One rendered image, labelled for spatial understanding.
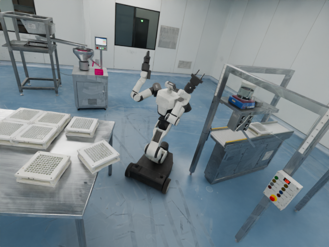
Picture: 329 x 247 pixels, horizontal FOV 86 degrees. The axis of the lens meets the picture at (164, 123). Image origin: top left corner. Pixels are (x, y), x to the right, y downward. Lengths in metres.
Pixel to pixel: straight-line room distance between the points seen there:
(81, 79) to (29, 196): 2.62
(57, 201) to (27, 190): 0.22
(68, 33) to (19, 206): 5.49
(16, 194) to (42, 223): 0.87
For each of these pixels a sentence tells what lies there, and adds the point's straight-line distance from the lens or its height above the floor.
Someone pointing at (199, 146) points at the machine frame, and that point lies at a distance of 2.40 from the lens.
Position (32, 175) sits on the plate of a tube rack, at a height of 0.89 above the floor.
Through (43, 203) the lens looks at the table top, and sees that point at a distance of 1.41.
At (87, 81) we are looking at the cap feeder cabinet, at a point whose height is 0.64.
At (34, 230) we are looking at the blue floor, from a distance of 2.32.
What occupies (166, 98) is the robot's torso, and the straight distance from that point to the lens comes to 1.92.
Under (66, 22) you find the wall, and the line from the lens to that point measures 6.38.
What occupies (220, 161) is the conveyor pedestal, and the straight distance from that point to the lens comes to 2.45.
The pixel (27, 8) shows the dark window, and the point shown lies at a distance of 6.52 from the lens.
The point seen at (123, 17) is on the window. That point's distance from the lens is 6.40.
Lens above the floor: 1.92
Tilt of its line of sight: 31 degrees down
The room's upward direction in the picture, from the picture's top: 11 degrees clockwise
